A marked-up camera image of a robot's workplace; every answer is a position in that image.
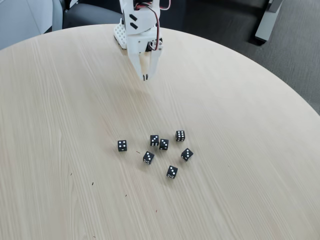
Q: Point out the black die with white pips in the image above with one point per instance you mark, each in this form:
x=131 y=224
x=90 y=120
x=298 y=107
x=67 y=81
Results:
x=122 y=145
x=180 y=135
x=154 y=140
x=187 y=154
x=164 y=144
x=172 y=171
x=148 y=157

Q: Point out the black office chair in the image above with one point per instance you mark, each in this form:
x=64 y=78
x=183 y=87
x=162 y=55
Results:
x=87 y=15

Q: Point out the grey desk leg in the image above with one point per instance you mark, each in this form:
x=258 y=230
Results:
x=266 y=22

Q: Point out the white cabinet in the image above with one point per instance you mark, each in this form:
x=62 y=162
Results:
x=17 y=20

